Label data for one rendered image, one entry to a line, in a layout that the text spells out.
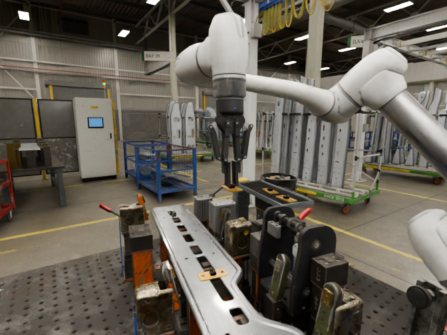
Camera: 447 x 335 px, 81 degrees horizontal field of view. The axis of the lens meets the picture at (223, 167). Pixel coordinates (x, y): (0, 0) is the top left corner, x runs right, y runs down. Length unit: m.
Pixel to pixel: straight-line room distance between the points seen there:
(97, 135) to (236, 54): 6.52
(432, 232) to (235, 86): 0.83
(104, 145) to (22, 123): 1.88
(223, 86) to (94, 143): 6.51
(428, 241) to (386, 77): 0.57
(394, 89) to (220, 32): 0.63
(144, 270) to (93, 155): 6.14
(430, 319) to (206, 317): 0.42
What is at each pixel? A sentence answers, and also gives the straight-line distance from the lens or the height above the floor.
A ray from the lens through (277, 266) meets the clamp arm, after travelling 0.73.
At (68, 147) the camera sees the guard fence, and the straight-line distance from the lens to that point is 7.88.
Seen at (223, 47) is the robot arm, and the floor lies 1.62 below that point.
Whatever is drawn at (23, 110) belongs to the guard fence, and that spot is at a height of 1.72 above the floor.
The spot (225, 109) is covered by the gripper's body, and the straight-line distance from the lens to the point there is 0.70.
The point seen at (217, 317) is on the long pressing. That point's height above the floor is 1.00.
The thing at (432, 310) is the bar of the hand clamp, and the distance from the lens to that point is 0.51.
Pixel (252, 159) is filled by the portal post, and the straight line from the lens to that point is 4.50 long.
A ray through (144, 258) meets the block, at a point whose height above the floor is 0.94.
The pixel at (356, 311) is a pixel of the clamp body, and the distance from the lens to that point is 0.69.
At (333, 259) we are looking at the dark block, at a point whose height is 1.12.
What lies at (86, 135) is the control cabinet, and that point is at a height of 1.13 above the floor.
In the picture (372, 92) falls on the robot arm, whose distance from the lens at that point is 1.07.
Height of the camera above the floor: 1.44
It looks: 10 degrees down
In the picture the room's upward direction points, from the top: straight up
